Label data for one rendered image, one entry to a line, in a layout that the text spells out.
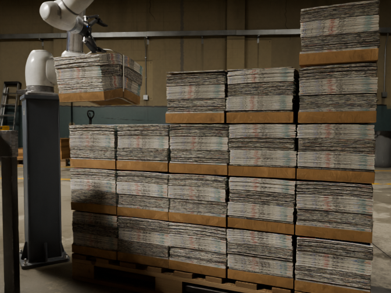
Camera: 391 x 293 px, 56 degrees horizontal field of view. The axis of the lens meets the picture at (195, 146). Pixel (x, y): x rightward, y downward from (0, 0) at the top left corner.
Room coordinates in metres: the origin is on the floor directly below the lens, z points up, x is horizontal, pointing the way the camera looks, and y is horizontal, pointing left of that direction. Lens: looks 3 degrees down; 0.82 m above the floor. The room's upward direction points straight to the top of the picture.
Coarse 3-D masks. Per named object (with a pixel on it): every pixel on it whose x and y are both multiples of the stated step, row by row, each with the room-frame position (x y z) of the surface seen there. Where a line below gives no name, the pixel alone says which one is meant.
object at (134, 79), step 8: (128, 64) 2.01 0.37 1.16; (136, 64) 2.08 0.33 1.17; (128, 72) 2.01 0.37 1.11; (136, 72) 2.09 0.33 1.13; (128, 80) 2.02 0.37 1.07; (136, 80) 2.09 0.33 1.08; (128, 88) 2.02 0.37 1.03; (136, 88) 2.09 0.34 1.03; (96, 104) 2.18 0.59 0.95; (104, 104) 2.15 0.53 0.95; (112, 104) 2.13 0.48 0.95; (120, 104) 2.12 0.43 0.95; (128, 104) 2.11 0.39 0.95; (136, 104) 2.11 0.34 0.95
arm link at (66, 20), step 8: (56, 0) 1.70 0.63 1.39; (40, 8) 1.67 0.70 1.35; (48, 8) 1.64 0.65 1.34; (56, 8) 1.66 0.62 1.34; (64, 8) 1.67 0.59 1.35; (48, 16) 1.65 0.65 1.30; (56, 16) 1.67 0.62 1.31; (64, 16) 1.68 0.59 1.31; (72, 16) 1.71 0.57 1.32; (56, 24) 1.70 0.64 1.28; (64, 24) 1.72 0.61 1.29; (72, 24) 1.76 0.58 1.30
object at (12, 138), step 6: (0, 132) 1.63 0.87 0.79; (6, 132) 1.63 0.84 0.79; (12, 132) 1.63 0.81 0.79; (0, 138) 1.63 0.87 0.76; (6, 138) 1.63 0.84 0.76; (12, 138) 1.63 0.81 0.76; (0, 144) 1.63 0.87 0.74; (6, 144) 1.63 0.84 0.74; (12, 144) 1.63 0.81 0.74; (0, 150) 1.63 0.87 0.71; (6, 150) 1.63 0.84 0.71; (12, 150) 1.63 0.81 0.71; (0, 156) 1.63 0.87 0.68; (6, 156) 1.63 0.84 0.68; (12, 156) 1.63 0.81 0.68
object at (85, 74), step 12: (60, 60) 1.87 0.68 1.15; (72, 60) 1.84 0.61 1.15; (84, 60) 1.81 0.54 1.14; (96, 60) 1.79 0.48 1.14; (108, 60) 1.84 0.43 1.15; (60, 72) 1.89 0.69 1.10; (72, 72) 1.87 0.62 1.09; (84, 72) 1.84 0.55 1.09; (96, 72) 1.81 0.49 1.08; (108, 72) 1.91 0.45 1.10; (60, 84) 1.91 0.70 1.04; (72, 84) 1.88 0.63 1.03; (84, 84) 1.85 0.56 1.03; (96, 84) 1.82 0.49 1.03; (108, 84) 1.86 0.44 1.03
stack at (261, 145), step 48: (96, 144) 1.86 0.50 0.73; (144, 144) 1.77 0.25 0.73; (192, 144) 1.67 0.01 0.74; (240, 144) 1.58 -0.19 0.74; (288, 144) 1.50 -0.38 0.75; (96, 192) 1.86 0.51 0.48; (144, 192) 1.75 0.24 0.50; (192, 192) 1.66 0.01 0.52; (240, 192) 1.58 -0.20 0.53; (288, 192) 1.50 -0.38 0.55; (96, 240) 1.87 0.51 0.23; (144, 240) 1.76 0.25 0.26; (192, 240) 1.66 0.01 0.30; (240, 240) 1.57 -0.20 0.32; (288, 240) 1.49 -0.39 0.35; (144, 288) 1.76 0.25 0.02; (240, 288) 1.57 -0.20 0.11; (288, 288) 1.51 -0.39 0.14
